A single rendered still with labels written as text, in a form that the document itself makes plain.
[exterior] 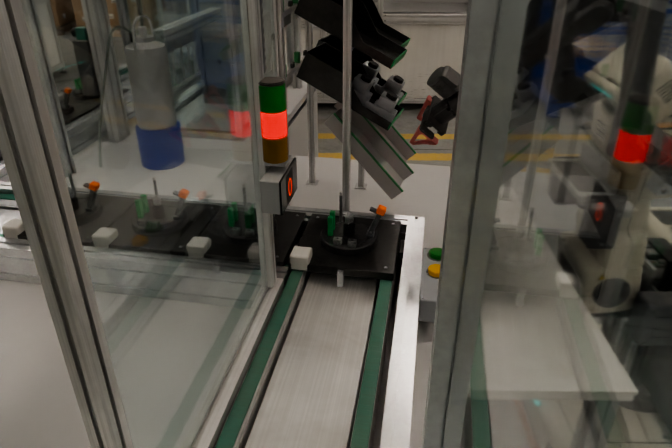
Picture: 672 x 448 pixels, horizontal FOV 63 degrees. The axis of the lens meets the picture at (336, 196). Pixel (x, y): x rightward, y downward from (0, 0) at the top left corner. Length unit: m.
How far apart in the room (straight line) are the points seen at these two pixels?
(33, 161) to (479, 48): 0.35
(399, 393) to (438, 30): 4.48
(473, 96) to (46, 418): 1.04
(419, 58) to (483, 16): 4.98
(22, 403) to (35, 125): 0.83
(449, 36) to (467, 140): 4.97
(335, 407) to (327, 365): 0.10
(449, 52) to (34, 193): 4.94
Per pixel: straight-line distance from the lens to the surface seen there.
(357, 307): 1.22
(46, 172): 0.50
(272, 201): 1.04
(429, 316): 1.21
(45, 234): 0.53
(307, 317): 1.19
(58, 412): 1.20
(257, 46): 0.99
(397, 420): 0.96
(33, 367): 1.32
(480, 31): 0.29
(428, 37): 5.24
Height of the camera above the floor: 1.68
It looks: 27 degrees down
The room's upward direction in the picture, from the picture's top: straight up
